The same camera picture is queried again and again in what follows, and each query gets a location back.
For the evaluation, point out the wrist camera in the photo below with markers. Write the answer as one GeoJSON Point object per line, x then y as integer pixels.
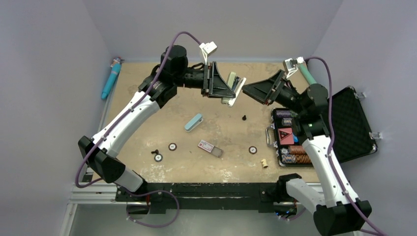
{"type": "Point", "coordinates": [206, 49]}
{"type": "Point", "coordinates": [291, 65]}

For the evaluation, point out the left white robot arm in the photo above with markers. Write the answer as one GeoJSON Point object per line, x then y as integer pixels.
{"type": "Point", "coordinates": [101, 150]}

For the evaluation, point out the staple box with clear lid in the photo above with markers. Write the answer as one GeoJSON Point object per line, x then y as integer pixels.
{"type": "Point", "coordinates": [210, 148]}

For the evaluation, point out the green stapler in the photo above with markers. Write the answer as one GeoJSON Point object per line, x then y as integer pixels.
{"type": "Point", "coordinates": [235, 83]}

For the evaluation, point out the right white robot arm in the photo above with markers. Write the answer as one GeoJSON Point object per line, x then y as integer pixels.
{"type": "Point", "coordinates": [338, 209]}

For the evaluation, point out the aluminium rail frame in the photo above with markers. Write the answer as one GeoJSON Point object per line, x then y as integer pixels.
{"type": "Point", "coordinates": [100, 193]}

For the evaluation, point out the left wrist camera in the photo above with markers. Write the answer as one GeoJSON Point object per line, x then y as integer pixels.
{"type": "Point", "coordinates": [206, 49]}

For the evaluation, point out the blue stapler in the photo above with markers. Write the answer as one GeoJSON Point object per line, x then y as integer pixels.
{"type": "Point", "coordinates": [194, 122]}

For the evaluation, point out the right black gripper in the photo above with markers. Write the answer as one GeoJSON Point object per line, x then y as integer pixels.
{"type": "Point", "coordinates": [263, 90]}

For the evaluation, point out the black poker chip case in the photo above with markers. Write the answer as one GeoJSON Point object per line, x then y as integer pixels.
{"type": "Point", "coordinates": [353, 135]}

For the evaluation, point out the poker chip right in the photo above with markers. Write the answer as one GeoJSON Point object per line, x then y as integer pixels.
{"type": "Point", "coordinates": [252, 150]}

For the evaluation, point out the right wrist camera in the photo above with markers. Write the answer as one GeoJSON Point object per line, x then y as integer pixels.
{"type": "Point", "coordinates": [291, 65]}

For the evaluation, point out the striped poker chip stack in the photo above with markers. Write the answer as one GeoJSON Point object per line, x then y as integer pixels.
{"type": "Point", "coordinates": [295, 159]}

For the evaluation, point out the blue marker pen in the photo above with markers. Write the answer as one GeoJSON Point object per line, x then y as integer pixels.
{"type": "Point", "coordinates": [115, 70]}

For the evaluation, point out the brown poker chip stack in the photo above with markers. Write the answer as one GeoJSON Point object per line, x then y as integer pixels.
{"type": "Point", "coordinates": [296, 150]}

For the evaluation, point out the cream chess piece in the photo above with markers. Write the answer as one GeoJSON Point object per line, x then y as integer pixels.
{"type": "Point", "coordinates": [264, 163]}

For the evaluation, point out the teal marker pen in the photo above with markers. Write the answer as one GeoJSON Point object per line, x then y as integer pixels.
{"type": "Point", "coordinates": [307, 75]}

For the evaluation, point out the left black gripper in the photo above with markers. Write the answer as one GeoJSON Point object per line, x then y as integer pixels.
{"type": "Point", "coordinates": [220, 88]}

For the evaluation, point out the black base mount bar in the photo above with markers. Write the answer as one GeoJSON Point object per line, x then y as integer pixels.
{"type": "Point", "coordinates": [262, 197]}

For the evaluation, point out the poker chip upper left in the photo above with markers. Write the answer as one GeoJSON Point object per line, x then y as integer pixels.
{"type": "Point", "coordinates": [172, 146]}

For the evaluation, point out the poker chip lower left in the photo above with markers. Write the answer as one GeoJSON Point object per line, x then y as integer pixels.
{"type": "Point", "coordinates": [158, 158]}

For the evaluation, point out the red card deck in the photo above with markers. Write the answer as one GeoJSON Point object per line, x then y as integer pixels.
{"type": "Point", "coordinates": [285, 136]}

